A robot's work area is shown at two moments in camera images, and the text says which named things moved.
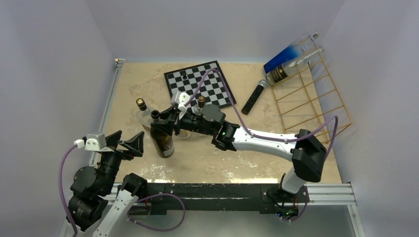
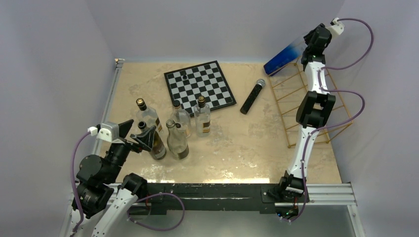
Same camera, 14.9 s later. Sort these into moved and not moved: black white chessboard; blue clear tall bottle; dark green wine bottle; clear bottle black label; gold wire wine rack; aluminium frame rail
Moved: clear bottle black label; dark green wine bottle
Not moved: black white chessboard; blue clear tall bottle; aluminium frame rail; gold wire wine rack
